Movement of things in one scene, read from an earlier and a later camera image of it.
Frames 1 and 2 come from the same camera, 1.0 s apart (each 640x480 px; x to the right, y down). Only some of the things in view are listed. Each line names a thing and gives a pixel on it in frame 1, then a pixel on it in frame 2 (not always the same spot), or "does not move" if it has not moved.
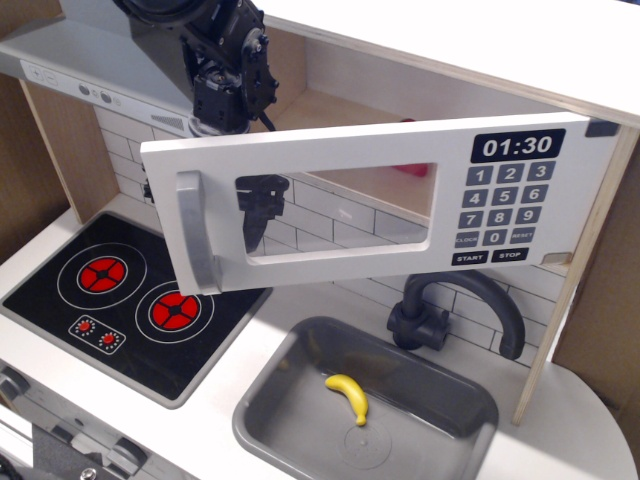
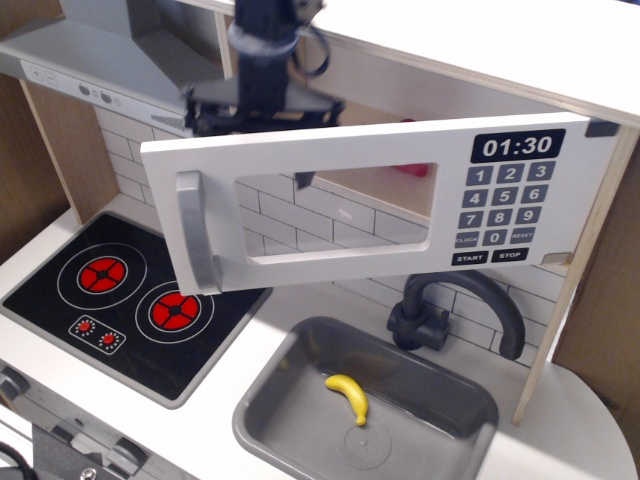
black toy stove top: x=109 y=291 does not move
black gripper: x=264 y=202 → x=260 y=99
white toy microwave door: x=511 y=194 does not move
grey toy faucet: x=414 y=326 does not move
